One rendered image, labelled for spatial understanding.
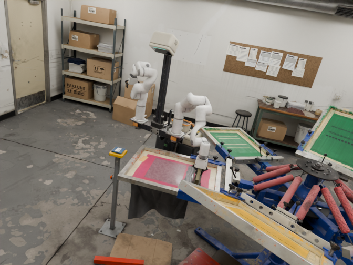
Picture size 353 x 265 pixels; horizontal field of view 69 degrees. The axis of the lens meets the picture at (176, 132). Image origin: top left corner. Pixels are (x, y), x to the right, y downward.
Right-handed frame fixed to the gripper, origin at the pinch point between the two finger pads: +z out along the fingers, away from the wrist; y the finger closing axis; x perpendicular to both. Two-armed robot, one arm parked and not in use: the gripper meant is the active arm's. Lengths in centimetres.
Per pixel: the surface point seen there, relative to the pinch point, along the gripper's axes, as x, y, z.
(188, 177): 2.2, 7.4, 5.5
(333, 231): 34, -95, -2
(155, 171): 5.5, 35.5, 6.0
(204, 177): -4.7, -5.1, 6.1
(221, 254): 71, -24, 7
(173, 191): 29.2, 15.2, 3.6
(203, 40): -380, 58, -83
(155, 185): 28.8, 29.5, 2.6
